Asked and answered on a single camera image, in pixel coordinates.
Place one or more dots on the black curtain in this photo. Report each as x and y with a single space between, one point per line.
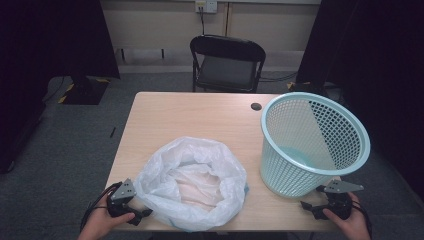
383 66
40 50

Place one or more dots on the white wall outlet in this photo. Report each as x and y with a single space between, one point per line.
206 6

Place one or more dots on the black folding chair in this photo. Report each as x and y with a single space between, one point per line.
226 71

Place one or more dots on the person's right hand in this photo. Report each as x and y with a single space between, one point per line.
353 226

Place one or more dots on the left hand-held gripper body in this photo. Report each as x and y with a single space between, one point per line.
122 193

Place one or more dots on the person's left hand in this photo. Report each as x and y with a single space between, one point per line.
100 223

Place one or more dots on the white plastic bag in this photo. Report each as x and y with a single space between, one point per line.
193 160

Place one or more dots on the small black floor object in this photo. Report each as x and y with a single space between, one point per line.
113 132

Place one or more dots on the light blue mesh basket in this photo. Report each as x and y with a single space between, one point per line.
283 166

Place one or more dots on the black stand base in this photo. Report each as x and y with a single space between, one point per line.
83 91

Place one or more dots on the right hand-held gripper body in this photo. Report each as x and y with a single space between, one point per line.
340 203

